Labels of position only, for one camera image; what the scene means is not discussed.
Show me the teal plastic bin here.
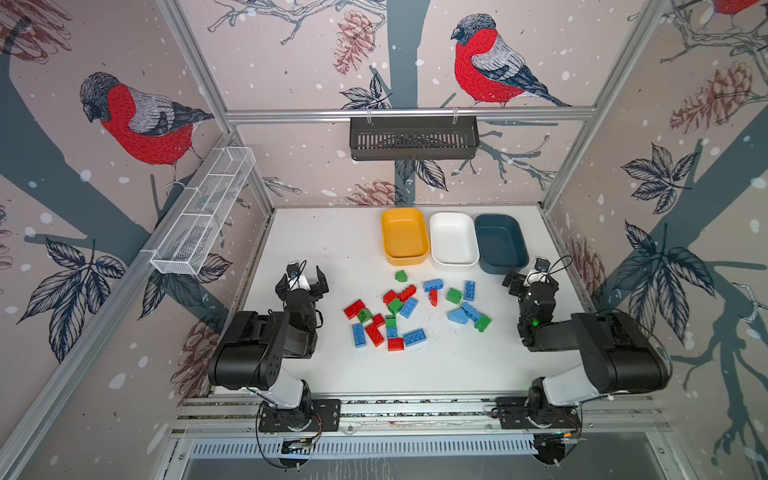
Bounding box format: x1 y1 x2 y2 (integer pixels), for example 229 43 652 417
474 214 530 275

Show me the blue long lego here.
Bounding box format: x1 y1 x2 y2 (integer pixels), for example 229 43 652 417
463 280 476 302

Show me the blue lego diagonal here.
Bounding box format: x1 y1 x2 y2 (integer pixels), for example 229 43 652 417
461 302 482 322

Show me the light blue lego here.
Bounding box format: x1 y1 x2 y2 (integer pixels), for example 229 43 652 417
447 308 470 325

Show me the white plastic bin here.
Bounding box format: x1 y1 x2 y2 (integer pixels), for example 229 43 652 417
429 212 480 271

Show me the red square lego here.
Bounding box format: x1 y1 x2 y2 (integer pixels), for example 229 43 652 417
383 290 398 305

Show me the red long lego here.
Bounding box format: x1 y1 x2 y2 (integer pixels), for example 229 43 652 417
398 285 417 302

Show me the yellow plastic bin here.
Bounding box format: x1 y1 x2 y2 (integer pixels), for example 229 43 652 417
381 208 430 267

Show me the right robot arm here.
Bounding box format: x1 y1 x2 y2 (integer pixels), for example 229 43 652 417
496 268 672 428

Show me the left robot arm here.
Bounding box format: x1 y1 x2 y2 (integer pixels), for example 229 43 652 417
207 262 329 431

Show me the red lego left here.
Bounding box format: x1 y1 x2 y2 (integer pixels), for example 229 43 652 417
344 300 365 320

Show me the green square lego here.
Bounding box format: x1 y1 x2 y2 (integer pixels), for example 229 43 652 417
446 288 463 305

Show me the red small lego middle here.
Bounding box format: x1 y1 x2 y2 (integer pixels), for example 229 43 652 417
372 314 386 328

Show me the red lego lower diagonal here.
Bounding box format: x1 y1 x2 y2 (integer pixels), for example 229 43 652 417
364 324 385 347

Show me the red lego bottom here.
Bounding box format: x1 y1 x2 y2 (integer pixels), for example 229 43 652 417
387 337 405 352

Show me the blue lego bottom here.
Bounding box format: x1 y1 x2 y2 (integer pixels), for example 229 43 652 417
403 328 427 348

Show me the white wire mesh basket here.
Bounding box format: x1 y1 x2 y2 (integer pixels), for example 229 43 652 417
150 146 255 276

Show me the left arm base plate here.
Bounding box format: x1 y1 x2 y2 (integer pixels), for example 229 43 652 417
257 399 341 434

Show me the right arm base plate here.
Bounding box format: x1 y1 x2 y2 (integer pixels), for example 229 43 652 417
491 396 582 430

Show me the black hanging wire basket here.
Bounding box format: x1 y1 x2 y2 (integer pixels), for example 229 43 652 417
349 116 480 161

